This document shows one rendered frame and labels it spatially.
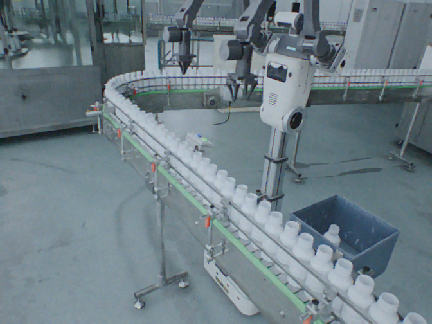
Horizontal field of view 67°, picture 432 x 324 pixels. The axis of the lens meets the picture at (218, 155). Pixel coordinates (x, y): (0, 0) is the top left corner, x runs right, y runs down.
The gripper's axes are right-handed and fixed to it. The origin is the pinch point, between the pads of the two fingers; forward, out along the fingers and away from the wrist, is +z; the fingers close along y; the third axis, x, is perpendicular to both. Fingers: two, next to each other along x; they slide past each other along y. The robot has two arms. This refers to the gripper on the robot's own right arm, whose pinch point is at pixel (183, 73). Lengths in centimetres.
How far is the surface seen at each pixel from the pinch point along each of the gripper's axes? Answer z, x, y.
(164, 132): 24.4, 10.6, 15.1
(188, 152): 25.0, 33.9, 15.8
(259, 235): 34, 82, 16
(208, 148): 31.9, 21.1, -3.2
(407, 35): 2, -213, -617
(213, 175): 27, 52, 15
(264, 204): 25, 79, 13
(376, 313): 27, 121, 17
